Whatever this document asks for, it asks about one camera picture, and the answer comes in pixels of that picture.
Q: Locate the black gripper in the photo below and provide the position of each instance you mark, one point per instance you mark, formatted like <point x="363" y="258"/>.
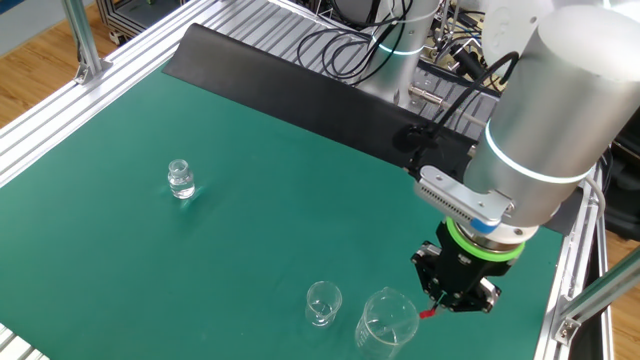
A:
<point x="465" y="272"/>

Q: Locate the glass dropper with red bulb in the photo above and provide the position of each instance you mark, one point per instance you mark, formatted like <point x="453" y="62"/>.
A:
<point x="426" y="314"/>

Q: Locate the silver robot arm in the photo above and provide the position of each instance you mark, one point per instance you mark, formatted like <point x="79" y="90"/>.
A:
<point x="550" y="100"/>

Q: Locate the large glass beaker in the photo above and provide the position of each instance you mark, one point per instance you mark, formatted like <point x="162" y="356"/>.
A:
<point x="385" y="325"/>

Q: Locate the small glass beaker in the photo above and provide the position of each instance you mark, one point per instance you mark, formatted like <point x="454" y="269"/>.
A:
<point x="322" y="305"/>

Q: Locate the black office chair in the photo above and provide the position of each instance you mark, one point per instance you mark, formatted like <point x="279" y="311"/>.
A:
<point x="625" y="175"/>

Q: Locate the black cylindrical device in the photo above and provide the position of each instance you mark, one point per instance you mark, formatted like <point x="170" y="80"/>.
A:
<point x="470" y="65"/>

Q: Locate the black rubber mat strip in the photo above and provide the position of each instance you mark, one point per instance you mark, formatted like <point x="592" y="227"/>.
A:
<point x="300" y="95"/>

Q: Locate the small clear glass bottle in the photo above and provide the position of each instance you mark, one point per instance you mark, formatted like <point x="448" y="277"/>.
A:
<point x="181" y="182"/>

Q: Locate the green table mat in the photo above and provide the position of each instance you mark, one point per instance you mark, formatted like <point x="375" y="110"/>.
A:
<point x="150" y="275"/>

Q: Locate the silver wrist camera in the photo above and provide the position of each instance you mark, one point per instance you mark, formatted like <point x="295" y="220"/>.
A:
<point x="450" y="192"/>

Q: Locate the aluminium frame post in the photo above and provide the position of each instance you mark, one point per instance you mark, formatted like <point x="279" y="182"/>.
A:
<point x="82" y="35"/>
<point x="600" y="295"/>

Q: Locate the black striped cart frame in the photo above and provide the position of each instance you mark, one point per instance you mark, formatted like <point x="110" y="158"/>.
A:
<point x="115" y="20"/>

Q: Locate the aluminium profile table frame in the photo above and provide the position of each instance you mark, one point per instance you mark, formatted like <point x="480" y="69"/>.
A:
<point x="50" y="122"/>

